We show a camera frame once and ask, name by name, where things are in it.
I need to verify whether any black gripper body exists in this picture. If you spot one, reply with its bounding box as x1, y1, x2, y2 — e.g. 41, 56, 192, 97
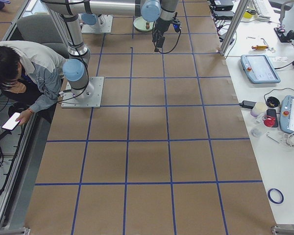
152, 13, 181, 38

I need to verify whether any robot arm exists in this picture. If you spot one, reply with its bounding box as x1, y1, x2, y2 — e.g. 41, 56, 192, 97
44, 0, 181, 108

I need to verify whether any light green plate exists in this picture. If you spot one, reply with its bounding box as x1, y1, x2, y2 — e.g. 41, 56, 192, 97
133, 17, 154, 32

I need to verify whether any upper teach pendant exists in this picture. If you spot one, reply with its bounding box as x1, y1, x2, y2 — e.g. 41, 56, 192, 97
240, 55, 281, 84

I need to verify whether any teach pendant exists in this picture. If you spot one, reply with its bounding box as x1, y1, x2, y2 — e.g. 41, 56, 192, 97
240, 55, 281, 84
280, 95, 294, 134

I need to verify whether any black power adapter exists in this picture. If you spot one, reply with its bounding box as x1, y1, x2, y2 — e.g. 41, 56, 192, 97
239, 100, 256, 109

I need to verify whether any grey office chair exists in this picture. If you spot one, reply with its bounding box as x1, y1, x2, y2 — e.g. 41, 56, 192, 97
17, 14, 69, 59

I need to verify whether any white cup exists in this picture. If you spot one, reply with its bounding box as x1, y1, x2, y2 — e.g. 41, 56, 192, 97
250, 102, 268, 117

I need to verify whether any person in grey jacket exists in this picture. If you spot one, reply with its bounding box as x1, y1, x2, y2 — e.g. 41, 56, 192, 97
0, 41, 67, 125

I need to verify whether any red round object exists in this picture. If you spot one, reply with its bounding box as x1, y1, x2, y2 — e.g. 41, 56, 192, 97
262, 116, 276, 128

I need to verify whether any lower teach pendant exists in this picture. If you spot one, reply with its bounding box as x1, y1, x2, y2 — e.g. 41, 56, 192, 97
280, 95, 294, 134

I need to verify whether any white smartphone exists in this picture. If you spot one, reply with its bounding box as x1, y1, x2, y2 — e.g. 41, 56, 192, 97
2, 112, 20, 131

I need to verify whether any blue tape roll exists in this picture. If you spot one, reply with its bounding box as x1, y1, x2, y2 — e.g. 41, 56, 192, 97
267, 188, 284, 205

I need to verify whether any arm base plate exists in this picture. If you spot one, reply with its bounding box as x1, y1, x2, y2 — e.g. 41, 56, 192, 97
80, 14, 113, 34
61, 77, 104, 108

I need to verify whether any aluminium frame post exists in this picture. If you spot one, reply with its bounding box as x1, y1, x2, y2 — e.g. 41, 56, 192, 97
219, 0, 249, 55

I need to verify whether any yellow handled tool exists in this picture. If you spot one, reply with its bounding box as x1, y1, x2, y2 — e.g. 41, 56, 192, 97
251, 45, 269, 50

